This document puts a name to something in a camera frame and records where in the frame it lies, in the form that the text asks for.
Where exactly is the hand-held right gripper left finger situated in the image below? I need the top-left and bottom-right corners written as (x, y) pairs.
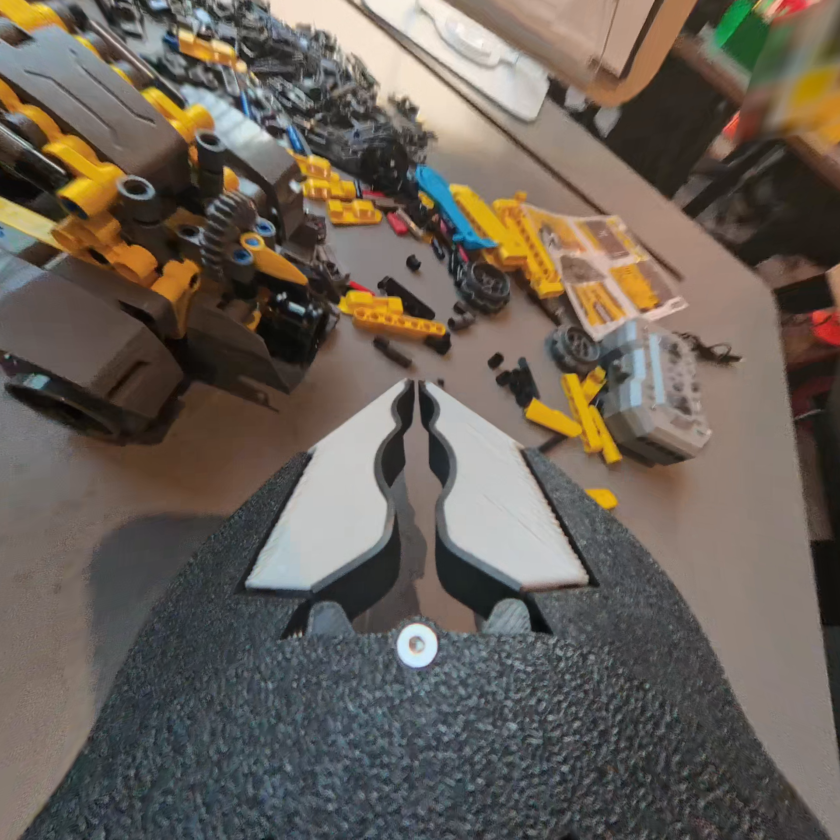
top-left (245, 379), bottom-right (417, 618)

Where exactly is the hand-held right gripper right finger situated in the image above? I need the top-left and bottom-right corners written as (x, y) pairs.
top-left (418, 381), bottom-right (591, 616)

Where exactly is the brown-edged grey desk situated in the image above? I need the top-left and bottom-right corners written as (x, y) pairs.
top-left (269, 0), bottom-right (788, 290)

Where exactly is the small dark grey wheel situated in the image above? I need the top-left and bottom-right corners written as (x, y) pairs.
top-left (546, 323), bottom-right (602, 376)
top-left (455, 260), bottom-right (513, 316)

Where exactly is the grey brick battery box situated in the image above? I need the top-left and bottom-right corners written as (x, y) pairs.
top-left (599, 320), bottom-right (714, 466)

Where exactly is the long yellow brick panel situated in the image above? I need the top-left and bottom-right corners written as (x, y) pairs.
top-left (492, 192), bottom-right (567, 301)
top-left (449, 184), bottom-right (529, 271)

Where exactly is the yellow printed sheet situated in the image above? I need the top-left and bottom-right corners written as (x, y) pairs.
top-left (525, 202), bottom-right (690, 342)

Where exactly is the long blue brick piece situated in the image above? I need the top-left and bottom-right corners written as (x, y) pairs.
top-left (415, 164), bottom-right (497, 252)

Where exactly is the pile of loose brick pieces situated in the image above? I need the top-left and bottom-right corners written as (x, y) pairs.
top-left (98, 0), bottom-right (624, 467)

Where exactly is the yellow grey brick vehicle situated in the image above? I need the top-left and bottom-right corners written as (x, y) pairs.
top-left (0, 0), bottom-right (350, 446)

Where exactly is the instruction board on stand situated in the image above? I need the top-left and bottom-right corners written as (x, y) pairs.
top-left (363, 0), bottom-right (698, 123)

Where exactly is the green box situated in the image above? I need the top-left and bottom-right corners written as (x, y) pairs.
top-left (712, 0), bottom-right (772, 70)

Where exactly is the black battery box cable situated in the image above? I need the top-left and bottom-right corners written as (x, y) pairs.
top-left (678, 330), bottom-right (744, 366)

